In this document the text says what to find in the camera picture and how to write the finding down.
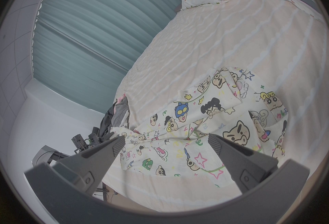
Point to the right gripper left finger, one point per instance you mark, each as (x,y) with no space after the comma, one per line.
(90,164)

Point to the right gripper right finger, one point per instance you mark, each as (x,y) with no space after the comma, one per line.
(244,164)

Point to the white printed pyjama top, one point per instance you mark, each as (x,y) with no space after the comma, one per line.
(218,115)

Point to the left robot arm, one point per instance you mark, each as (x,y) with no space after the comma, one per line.
(82,140)

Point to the dark grey garment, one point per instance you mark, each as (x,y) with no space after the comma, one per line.
(106,131)

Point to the black garment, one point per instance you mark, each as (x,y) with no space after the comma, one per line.
(110,115)

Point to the light grey garment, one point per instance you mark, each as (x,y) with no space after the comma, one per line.
(120,115)

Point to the pink garment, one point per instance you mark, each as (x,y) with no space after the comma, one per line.
(121,98)

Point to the blue-green curtain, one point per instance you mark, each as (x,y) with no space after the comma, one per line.
(108,7)
(72,68)

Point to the bed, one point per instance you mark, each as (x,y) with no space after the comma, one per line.
(218,43)

